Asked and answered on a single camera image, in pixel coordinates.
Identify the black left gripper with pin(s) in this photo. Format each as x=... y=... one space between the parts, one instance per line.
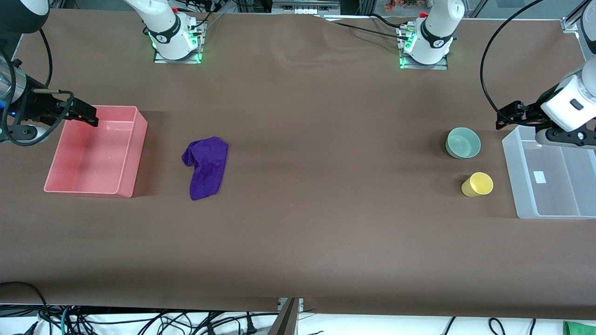
x=529 y=115

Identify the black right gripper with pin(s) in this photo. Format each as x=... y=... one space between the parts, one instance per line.
x=33 y=104

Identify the aluminium frame profile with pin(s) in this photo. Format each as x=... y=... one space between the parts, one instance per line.
x=570 y=23

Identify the green fabric object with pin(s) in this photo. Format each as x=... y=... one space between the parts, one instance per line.
x=579 y=328

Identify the brown table cover sheet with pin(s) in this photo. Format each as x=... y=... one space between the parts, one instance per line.
x=298 y=186

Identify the yellow plastic cup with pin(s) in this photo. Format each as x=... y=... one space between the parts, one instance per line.
x=479 y=184

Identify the white power strip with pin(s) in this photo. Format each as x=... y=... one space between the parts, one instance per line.
x=305 y=5

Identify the green ceramic bowl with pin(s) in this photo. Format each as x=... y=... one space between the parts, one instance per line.
x=463 y=144

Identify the metal table leg bar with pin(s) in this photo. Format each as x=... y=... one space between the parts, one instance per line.
x=286 y=321

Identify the purple cloth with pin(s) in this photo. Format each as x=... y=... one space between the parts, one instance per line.
x=207 y=167

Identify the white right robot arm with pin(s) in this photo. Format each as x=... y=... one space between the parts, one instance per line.
x=163 y=28

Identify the clear plastic bin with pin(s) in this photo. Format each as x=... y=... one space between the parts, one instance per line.
x=554 y=200

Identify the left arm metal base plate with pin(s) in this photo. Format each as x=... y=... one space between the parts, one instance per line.
x=440 y=66

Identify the pink plastic bin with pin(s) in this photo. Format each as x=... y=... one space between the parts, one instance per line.
x=93 y=158

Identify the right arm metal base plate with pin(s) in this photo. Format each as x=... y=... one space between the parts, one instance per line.
x=179 y=60

